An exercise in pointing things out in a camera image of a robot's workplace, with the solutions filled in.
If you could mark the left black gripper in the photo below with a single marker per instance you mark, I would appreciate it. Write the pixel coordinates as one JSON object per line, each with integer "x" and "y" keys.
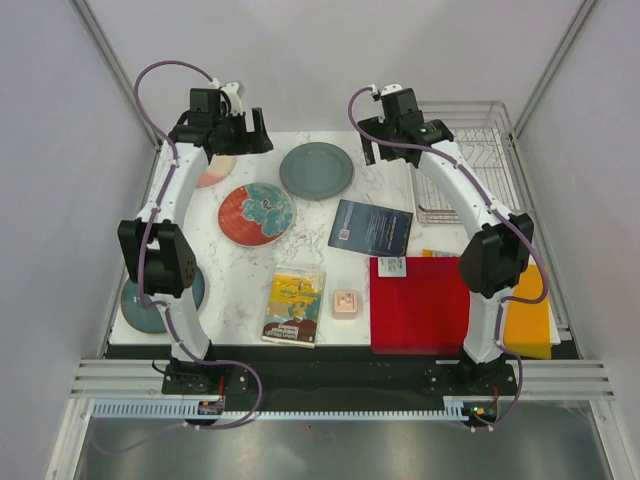
{"x": 250, "y": 143}

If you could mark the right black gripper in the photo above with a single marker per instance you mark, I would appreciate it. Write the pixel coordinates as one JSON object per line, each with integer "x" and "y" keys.
{"x": 373, "y": 127}

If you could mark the pink and cream plate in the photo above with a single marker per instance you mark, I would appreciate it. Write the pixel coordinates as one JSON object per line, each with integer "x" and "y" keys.
{"x": 219, "y": 168}

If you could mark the grey-green plate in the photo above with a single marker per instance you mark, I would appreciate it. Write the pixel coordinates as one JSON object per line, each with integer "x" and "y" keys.
{"x": 316, "y": 171}

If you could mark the red and teal plate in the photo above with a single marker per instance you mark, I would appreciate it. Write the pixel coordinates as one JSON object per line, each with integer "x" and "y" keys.
{"x": 256, "y": 214}

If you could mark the dark teal speckled plate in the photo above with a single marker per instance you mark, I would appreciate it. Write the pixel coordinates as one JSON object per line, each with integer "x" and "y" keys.
{"x": 149, "y": 320}

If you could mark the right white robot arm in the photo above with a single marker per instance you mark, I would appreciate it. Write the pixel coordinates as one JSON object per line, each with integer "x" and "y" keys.
{"x": 499, "y": 242}

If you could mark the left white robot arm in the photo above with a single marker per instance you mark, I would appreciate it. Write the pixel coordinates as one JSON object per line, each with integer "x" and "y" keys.
{"x": 157, "y": 254}

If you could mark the dark blue booklet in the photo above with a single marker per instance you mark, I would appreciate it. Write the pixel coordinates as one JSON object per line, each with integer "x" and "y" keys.
{"x": 371, "y": 230}

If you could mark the white label card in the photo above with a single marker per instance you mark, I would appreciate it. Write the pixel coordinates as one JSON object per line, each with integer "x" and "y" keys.
{"x": 392, "y": 267}

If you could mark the small pink box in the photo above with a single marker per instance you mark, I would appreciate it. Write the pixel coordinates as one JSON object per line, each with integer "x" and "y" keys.
{"x": 345, "y": 304}

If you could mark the yellow paperback book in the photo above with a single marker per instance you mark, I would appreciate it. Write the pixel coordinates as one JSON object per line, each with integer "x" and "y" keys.
{"x": 294, "y": 306}

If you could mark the red folder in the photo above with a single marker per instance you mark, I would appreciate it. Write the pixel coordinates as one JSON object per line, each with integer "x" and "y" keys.
{"x": 426, "y": 312}

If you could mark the orange folder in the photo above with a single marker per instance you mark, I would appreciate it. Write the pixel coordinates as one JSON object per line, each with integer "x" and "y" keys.
{"x": 528, "y": 330}

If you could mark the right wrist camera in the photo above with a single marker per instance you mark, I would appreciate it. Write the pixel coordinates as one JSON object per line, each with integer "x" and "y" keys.
{"x": 378, "y": 92}

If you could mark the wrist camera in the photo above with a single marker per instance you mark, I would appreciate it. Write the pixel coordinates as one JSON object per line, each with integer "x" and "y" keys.
{"x": 378, "y": 92}
{"x": 231, "y": 93}

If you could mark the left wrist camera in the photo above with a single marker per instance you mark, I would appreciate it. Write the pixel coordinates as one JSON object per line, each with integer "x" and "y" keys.
{"x": 231, "y": 93}

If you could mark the metal wire dish rack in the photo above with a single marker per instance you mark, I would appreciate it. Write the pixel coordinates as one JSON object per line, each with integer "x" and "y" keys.
{"x": 483, "y": 131}

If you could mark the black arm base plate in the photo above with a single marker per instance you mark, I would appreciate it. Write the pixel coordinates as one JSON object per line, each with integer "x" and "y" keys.
{"x": 423, "y": 375}

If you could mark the aluminium front frame rail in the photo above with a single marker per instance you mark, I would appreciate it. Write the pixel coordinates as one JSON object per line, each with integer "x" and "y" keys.
{"x": 533, "y": 379}

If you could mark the white slotted cable duct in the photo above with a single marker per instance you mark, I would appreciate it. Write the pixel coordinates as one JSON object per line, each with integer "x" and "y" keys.
{"x": 192, "y": 409}

